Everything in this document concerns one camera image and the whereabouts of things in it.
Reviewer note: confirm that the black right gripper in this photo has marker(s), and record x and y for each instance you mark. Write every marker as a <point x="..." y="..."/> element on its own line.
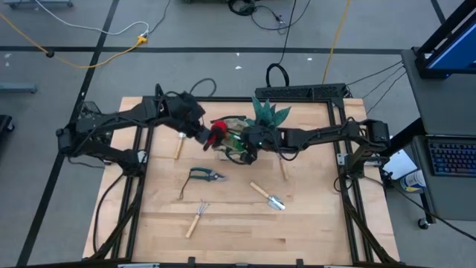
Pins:
<point x="260" y="143"/>

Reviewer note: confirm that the black aluminium table frame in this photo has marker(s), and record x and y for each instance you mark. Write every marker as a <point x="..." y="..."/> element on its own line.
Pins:
<point x="241" y="99"/>

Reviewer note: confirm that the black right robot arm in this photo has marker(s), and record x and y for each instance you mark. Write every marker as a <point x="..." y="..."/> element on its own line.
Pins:
<point x="323" y="136"/>

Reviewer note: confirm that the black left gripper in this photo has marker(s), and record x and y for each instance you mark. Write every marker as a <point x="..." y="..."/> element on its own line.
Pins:
<point x="189" y="111"/>

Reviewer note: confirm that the grey side table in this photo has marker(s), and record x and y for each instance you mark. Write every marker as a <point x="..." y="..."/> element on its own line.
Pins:
<point x="446" y="108"/>

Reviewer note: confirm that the black keyboard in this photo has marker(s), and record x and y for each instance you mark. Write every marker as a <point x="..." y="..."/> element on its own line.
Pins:
<point x="451" y="158"/>

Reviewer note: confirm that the black cart foot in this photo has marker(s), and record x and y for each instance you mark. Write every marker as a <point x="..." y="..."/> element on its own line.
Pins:
<point x="4" y="123"/>

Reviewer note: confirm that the green plant in white pot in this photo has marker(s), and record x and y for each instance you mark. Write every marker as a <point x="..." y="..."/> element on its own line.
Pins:
<point x="266" y="111"/>

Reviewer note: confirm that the grey cart base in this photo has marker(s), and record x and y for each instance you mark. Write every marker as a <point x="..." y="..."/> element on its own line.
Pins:
<point x="37" y="3"/>
<point x="18" y="88"/>

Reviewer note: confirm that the white paper sheet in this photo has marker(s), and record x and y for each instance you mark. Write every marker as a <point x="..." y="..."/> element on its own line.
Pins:
<point x="399" y="164"/>

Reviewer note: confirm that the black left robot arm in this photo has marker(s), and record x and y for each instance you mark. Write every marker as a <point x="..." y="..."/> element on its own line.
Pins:
<point x="111" y="121"/>

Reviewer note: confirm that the black framed monitor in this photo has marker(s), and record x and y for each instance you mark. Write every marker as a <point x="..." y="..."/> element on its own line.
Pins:
<point x="457" y="52"/>

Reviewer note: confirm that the black caster wheel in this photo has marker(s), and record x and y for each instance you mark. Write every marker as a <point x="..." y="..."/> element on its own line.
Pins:
<point x="423" y="223"/>

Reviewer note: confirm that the black perforated box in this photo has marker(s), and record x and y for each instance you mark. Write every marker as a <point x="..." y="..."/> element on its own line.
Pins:
<point x="297" y="91"/>

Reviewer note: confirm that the white and yellow canister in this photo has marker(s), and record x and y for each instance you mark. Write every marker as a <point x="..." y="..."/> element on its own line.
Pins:
<point x="413" y="180"/>

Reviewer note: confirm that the green pruning shears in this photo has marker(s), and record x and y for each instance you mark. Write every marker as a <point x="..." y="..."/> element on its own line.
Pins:
<point x="202" y="175"/>

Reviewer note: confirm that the red and black gardening glove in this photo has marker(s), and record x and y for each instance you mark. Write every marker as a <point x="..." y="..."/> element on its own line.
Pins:
<point x="219" y="127"/>

